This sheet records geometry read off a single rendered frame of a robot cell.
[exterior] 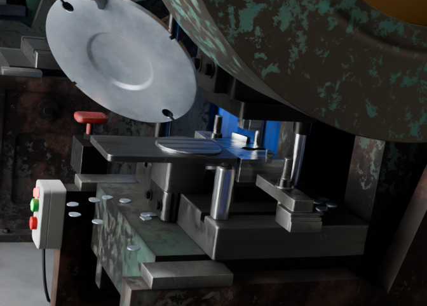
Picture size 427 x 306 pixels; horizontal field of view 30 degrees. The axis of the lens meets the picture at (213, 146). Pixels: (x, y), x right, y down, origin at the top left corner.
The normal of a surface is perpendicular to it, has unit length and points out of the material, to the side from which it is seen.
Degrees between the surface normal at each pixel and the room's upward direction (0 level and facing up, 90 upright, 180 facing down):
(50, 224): 90
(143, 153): 0
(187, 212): 90
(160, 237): 0
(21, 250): 0
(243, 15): 90
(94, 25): 127
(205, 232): 90
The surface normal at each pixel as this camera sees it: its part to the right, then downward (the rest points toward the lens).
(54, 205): 0.38, 0.27
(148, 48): -0.40, 0.71
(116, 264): -0.92, -0.03
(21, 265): 0.13, -0.96
